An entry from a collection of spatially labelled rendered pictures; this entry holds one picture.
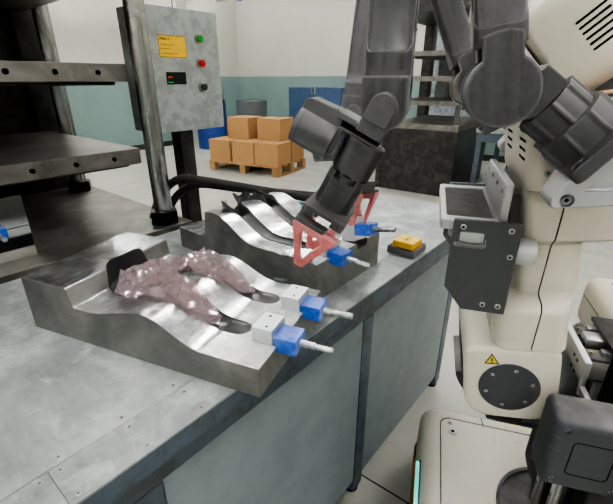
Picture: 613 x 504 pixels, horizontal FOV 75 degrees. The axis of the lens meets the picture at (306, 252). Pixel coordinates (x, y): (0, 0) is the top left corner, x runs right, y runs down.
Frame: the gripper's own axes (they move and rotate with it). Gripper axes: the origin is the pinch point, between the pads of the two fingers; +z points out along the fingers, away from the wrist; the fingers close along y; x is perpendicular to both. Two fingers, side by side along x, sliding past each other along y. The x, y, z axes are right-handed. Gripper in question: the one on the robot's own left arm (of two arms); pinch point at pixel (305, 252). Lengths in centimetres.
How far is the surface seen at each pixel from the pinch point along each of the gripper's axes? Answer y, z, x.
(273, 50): -828, 67, -314
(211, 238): -31.6, 27.7, -25.5
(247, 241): -26.3, 19.7, -15.2
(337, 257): -20.9, 8.4, 5.2
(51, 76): -38, 14, -85
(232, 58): -850, 126, -404
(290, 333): 4.6, 11.9, 4.5
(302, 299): -5.8, 12.0, 3.4
